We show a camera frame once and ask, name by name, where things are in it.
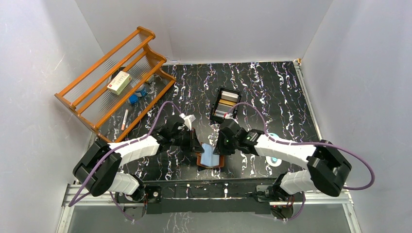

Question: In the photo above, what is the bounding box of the black card tray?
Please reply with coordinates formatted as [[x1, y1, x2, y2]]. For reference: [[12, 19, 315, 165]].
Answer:
[[209, 86, 242, 124]]

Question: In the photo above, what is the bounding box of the gold credit card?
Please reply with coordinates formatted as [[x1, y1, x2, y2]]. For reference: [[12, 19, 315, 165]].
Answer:
[[219, 99, 237, 107]]

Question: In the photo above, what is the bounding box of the white red small box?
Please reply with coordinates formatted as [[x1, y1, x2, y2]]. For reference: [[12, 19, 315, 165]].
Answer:
[[107, 71, 132, 95]]

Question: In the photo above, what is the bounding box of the blue small block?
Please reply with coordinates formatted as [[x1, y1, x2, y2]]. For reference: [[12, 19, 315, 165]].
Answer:
[[128, 94, 138, 105]]

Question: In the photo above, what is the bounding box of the silver card in tray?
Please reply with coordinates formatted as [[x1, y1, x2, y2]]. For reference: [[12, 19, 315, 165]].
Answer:
[[214, 107, 232, 118]]

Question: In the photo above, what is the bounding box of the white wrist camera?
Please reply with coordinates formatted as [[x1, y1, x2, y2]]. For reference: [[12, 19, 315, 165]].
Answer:
[[179, 113, 196, 130], [223, 112, 233, 119]]

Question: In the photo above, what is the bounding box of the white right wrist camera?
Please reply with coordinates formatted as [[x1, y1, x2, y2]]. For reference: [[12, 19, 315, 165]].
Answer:
[[223, 112, 233, 119]]

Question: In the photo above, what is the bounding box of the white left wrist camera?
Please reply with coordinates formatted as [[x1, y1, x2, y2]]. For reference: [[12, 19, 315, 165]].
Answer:
[[179, 113, 196, 130]]

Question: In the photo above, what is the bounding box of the blue small bottle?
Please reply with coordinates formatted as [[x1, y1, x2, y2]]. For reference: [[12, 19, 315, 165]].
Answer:
[[135, 84, 147, 98]]

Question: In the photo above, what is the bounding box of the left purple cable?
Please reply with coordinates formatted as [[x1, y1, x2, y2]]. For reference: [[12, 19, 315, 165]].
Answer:
[[68, 101, 184, 208]]

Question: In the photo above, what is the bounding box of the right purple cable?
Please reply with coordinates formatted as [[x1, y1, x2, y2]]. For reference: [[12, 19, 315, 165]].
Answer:
[[226, 102, 376, 191]]

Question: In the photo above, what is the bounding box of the brown leather card holder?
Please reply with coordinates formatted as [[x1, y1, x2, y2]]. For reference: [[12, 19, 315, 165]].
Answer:
[[196, 143, 224, 169]]

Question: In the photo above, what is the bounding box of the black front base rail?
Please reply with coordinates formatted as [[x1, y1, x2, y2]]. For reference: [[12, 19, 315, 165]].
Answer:
[[146, 178, 275, 215]]

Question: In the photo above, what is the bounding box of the white card in tray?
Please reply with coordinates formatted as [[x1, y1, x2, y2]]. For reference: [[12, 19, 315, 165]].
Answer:
[[221, 91, 239, 102]]

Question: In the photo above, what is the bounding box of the pink white pen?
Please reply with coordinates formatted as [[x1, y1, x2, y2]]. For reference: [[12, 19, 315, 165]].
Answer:
[[121, 109, 129, 131]]

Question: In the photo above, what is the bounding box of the orange wooden rack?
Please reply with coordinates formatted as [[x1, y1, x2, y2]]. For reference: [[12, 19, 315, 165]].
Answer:
[[55, 26, 176, 142]]

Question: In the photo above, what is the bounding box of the purple cable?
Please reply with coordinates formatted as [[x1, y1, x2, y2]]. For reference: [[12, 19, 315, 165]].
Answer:
[[226, 102, 376, 191], [68, 101, 184, 208]]

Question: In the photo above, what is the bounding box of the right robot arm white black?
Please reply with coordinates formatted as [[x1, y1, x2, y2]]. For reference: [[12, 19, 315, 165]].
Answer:
[[214, 119, 352, 202]]

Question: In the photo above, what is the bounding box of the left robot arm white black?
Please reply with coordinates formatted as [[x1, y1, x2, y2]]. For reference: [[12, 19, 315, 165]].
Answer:
[[72, 114, 204, 202]]

